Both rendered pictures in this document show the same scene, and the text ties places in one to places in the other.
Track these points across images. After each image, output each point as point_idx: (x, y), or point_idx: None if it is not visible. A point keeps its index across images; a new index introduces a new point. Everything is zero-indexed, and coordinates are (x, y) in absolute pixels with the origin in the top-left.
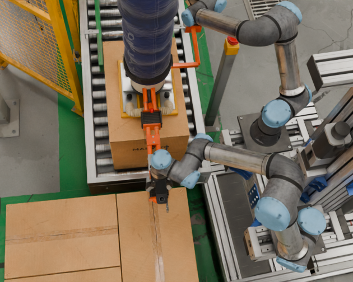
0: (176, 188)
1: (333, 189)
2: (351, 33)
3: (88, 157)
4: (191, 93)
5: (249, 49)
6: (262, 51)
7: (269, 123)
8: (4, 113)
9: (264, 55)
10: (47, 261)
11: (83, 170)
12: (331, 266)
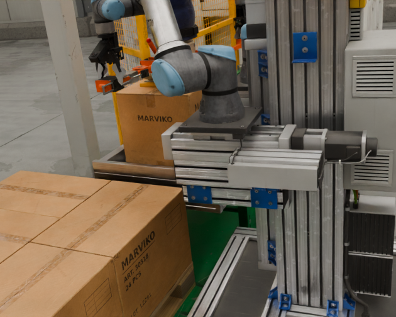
0: (172, 187)
1: (279, 65)
2: None
3: (110, 153)
4: None
5: (378, 192)
6: (395, 195)
7: (242, 33)
8: (94, 177)
9: None
10: (6, 201)
11: None
12: (255, 163)
